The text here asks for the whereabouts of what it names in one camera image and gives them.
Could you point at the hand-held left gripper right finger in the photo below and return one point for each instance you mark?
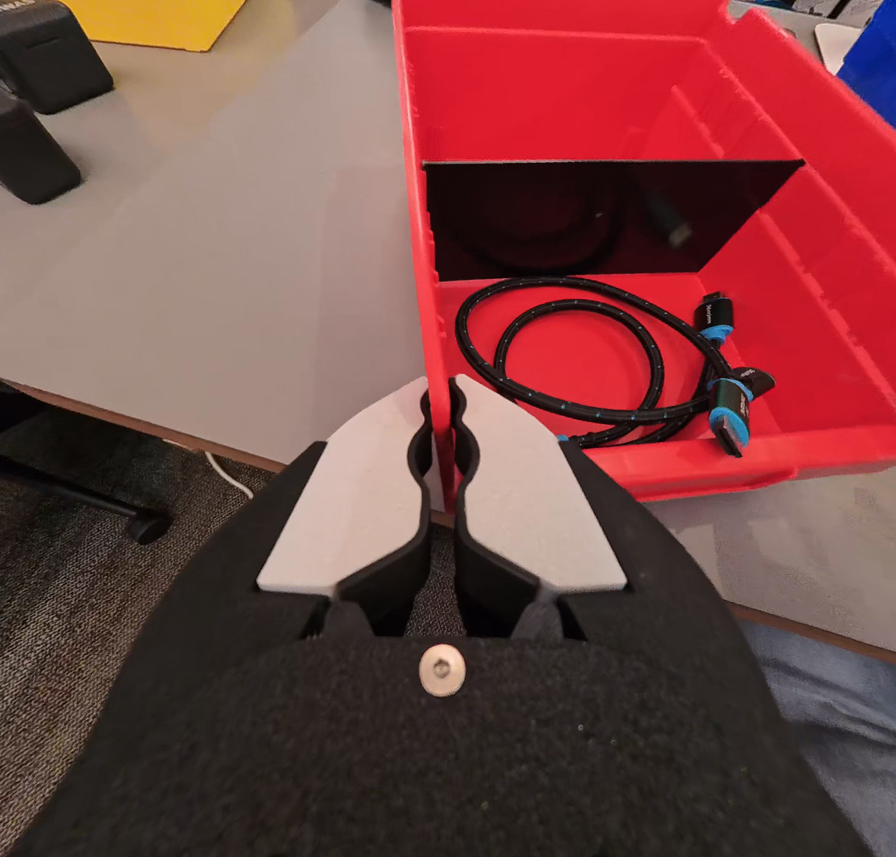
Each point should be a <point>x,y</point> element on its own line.
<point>539,521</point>

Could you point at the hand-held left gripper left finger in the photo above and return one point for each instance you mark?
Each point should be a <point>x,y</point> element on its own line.
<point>343,521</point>

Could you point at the red plastic bin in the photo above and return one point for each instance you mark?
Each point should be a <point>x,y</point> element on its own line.
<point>560,87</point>

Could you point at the blue plastic bin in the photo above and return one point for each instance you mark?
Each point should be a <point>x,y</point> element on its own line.
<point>875,66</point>

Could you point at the black chair base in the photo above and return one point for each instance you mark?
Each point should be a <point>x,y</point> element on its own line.
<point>70,486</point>

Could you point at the black bin divider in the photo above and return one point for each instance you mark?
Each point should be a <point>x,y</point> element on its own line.
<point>560,220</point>

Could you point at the yellow plastic bin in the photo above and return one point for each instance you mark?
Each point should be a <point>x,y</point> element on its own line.
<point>154,3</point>

